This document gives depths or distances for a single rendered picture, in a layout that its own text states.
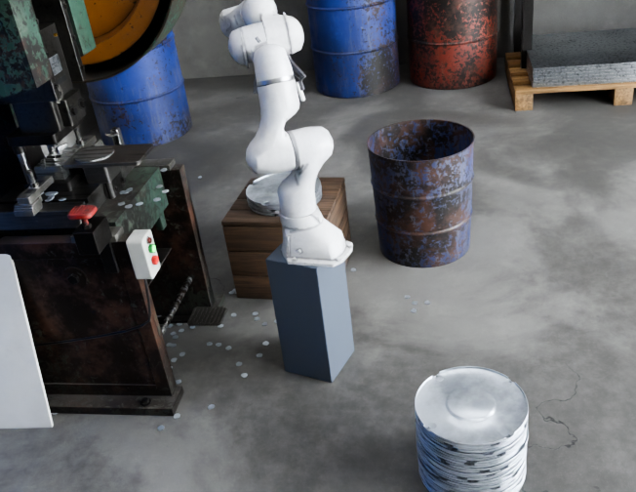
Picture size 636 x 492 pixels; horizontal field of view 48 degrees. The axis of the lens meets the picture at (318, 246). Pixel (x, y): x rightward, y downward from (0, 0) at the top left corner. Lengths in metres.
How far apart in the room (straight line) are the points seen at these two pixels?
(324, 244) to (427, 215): 0.76
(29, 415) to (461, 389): 1.39
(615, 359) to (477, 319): 0.47
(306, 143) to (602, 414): 1.17
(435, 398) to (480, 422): 0.14
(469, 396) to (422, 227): 1.01
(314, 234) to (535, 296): 0.98
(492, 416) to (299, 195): 0.81
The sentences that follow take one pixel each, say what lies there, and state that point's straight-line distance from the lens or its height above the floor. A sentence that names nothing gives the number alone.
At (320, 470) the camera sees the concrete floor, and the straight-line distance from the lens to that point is 2.14.
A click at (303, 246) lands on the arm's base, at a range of 2.14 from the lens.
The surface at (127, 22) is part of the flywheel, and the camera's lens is 2.51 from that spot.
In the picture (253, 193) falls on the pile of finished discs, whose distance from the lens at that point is 2.75.
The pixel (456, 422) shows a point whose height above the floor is 0.24.
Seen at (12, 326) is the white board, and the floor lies 0.36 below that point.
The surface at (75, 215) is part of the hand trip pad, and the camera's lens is 2.01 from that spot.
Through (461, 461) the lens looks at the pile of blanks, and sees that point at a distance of 1.89.
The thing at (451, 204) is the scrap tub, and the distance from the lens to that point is 2.79.
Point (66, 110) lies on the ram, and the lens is 2.25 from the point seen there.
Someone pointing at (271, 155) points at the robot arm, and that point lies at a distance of 2.01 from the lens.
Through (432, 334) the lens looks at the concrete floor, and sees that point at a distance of 2.56.
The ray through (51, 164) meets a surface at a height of 0.78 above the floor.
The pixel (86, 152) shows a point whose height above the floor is 0.78.
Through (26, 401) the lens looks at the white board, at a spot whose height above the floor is 0.10.
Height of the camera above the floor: 1.58
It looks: 30 degrees down
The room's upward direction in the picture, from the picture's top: 8 degrees counter-clockwise
